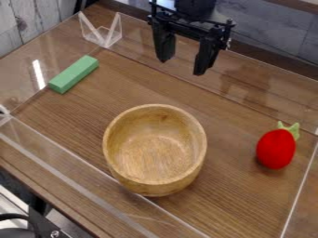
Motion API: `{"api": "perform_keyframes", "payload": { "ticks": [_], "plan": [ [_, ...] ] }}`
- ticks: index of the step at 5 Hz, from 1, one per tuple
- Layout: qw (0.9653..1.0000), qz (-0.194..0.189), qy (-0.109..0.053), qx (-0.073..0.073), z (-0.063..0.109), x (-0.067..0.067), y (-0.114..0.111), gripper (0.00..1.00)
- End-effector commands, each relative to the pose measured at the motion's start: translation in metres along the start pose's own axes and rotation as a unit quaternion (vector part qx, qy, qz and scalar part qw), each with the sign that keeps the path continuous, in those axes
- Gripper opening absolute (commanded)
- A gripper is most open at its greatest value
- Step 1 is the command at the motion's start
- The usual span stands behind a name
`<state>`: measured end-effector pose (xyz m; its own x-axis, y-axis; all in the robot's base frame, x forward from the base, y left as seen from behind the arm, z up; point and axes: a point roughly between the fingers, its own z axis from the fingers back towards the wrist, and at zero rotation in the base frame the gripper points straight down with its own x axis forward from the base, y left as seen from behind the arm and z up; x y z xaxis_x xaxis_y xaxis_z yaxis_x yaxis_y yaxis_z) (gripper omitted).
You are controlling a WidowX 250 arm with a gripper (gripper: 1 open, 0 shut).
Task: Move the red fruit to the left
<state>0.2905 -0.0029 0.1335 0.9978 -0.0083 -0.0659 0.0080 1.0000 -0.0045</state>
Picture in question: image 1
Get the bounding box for red plush strawberry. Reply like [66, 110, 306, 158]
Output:
[257, 122, 300, 170]

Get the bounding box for green rectangular block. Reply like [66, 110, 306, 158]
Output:
[48, 55, 99, 94]

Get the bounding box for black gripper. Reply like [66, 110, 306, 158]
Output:
[150, 0, 237, 75]

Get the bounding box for black metal mount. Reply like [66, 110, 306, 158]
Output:
[28, 207, 71, 238]

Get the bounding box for clear acrylic enclosure wall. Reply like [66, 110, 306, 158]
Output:
[0, 15, 318, 238]

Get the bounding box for clear acrylic corner bracket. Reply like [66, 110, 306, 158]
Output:
[79, 12, 122, 48]

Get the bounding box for wooden bowl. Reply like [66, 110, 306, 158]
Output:
[102, 104, 207, 197]

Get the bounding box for black cable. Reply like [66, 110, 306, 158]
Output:
[0, 213, 32, 223]

